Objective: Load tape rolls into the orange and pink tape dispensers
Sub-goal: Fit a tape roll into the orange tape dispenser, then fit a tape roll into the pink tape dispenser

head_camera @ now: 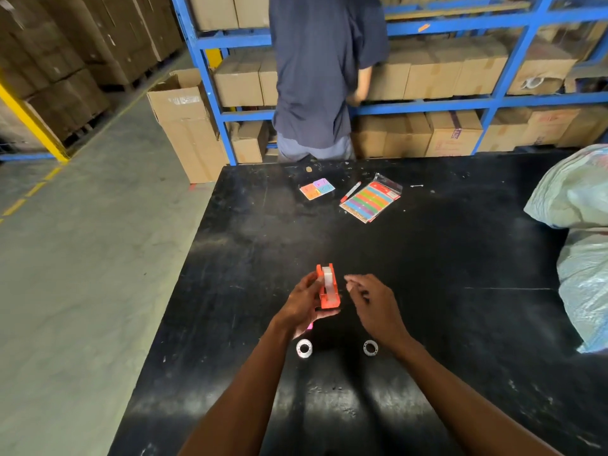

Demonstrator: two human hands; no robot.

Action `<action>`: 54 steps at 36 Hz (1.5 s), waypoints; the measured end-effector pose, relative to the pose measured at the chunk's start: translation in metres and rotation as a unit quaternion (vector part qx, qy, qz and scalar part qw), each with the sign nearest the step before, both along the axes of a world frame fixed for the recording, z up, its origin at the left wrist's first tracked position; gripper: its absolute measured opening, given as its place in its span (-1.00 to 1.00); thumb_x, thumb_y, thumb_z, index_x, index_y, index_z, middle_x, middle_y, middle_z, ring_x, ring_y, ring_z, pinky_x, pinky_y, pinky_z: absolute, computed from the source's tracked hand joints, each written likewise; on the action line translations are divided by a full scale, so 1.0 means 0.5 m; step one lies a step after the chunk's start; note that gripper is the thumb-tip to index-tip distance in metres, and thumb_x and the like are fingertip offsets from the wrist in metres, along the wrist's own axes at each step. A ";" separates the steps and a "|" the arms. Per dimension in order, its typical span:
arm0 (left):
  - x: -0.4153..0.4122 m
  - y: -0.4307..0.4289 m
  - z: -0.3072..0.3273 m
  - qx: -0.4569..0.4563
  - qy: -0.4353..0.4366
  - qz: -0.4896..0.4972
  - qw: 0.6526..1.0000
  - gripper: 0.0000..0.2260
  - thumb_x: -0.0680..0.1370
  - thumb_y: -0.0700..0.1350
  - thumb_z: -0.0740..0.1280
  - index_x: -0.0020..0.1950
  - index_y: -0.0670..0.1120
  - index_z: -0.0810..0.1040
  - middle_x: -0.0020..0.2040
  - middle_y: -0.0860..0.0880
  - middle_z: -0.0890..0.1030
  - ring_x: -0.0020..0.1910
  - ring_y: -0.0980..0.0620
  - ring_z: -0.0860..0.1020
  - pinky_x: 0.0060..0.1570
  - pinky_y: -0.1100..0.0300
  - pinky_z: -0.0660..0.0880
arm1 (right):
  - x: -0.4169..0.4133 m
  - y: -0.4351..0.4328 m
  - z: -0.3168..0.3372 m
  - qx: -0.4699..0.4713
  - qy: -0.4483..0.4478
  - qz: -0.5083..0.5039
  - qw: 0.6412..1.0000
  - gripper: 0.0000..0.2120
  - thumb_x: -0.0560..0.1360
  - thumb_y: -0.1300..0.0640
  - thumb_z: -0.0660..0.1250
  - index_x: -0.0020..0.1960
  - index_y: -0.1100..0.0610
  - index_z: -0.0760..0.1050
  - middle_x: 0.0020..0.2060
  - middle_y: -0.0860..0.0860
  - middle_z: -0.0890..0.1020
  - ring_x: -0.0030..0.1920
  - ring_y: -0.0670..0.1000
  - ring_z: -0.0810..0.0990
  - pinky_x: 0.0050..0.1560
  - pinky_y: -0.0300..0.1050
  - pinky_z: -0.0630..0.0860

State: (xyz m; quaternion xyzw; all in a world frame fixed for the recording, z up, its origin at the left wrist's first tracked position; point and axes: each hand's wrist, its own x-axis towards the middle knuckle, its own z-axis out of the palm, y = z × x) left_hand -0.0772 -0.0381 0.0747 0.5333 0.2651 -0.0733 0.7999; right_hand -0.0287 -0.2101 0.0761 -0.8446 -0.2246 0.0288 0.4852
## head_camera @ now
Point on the small clear tape roll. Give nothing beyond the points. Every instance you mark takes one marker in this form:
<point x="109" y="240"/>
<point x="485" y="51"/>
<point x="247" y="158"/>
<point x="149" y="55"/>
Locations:
<point x="304" y="349"/>
<point x="370" y="348"/>

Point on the person's left hand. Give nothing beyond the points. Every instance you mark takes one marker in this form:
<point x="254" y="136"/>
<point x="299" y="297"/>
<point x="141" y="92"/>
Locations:
<point x="297" y="311"/>

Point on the blue floor rail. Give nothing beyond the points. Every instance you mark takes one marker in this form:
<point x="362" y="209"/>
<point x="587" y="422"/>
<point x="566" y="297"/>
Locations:
<point x="26" y="157"/>

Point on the orange tape dispenser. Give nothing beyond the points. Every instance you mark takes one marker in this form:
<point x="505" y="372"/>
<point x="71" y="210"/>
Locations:
<point x="330" y="301"/>

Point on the person's left thumb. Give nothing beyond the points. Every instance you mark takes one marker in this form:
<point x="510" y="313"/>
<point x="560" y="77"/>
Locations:
<point x="328" y="314"/>

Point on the person's right forearm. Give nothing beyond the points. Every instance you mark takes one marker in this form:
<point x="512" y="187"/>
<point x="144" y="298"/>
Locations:
<point x="456" y="403"/>

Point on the clear tape roll in dispenser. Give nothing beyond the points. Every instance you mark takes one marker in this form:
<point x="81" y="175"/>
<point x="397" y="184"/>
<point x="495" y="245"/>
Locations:
<point x="327" y="280"/>

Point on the person's right thumb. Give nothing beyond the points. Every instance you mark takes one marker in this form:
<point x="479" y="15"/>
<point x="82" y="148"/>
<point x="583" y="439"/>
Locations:
<point x="357" y="294"/>

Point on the white tape roll on shelf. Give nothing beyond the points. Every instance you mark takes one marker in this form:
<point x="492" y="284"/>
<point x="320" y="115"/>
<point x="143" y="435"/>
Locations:
<point x="532" y="83"/>

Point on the white plastic sack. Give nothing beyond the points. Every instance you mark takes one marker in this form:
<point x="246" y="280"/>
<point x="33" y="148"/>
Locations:
<point x="586" y="284"/>
<point x="574" y="189"/>

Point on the person's right hand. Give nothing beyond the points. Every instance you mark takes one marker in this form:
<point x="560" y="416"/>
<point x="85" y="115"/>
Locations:
<point x="380" y="313"/>

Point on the red and white pen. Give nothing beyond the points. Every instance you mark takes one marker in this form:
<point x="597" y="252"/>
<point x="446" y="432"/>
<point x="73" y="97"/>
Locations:
<point x="350" y="192"/>

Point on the colourful sticky note pad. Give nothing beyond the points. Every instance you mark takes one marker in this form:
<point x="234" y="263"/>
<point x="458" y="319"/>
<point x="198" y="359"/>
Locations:
<point x="317" y="188"/>

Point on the stack of palletised brown cartons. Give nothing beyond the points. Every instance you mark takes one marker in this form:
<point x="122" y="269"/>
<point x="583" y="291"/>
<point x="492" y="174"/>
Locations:
<point x="71" y="52"/>

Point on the pack of colourful strips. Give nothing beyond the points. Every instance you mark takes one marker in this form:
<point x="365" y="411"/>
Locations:
<point x="370" y="200"/>

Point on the blue metal shelf rack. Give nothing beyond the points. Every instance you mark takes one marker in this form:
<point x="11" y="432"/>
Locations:
<point x="503" y="18"/>

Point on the open cardboard box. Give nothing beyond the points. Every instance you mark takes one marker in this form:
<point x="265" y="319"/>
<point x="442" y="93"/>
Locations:
<point x="185" y="118"/>

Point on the yellow metal post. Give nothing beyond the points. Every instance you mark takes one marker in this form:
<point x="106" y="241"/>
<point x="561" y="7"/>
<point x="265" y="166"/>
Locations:
<point x="33" y="123"/>

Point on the row of shelved cardboard boxes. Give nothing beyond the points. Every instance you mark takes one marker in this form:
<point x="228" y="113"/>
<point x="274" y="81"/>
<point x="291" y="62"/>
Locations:
<point x="427" y="73"/>

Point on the person's left forearm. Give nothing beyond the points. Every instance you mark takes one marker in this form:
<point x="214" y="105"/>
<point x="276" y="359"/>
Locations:
<point x="247" y="403"/>

